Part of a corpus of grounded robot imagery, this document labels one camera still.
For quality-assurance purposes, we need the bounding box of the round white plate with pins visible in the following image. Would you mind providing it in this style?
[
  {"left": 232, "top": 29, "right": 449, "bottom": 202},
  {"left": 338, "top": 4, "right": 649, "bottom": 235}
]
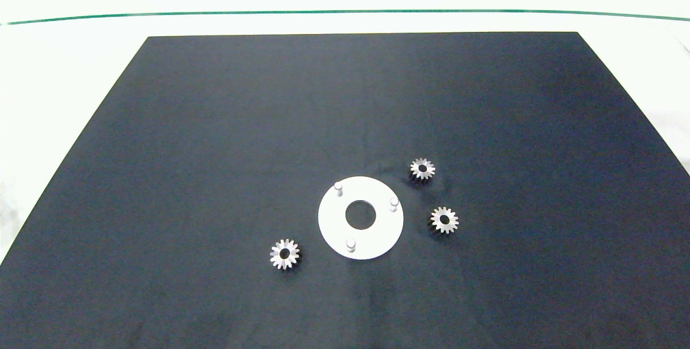
[{"left": 318, "top": 176, "right": 404, "bottom": 261}]

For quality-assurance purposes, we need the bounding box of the dark mat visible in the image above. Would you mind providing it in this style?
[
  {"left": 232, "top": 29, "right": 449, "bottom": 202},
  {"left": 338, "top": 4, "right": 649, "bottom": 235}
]
[{"left": 0, "top": 31, "right": 690, "bottom": 349}]

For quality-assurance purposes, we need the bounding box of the small steel gear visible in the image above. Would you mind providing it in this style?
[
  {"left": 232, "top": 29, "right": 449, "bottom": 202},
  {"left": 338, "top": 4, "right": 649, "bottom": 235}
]
[
  {"left": 270, "top": 239, "right": 301, "bottom": 270},
  {"left": 430, "top": 206, "right": 460, "bottom": 235},
  {"left": 409, "top": 158, "right": 437, "bottom": 181}
]

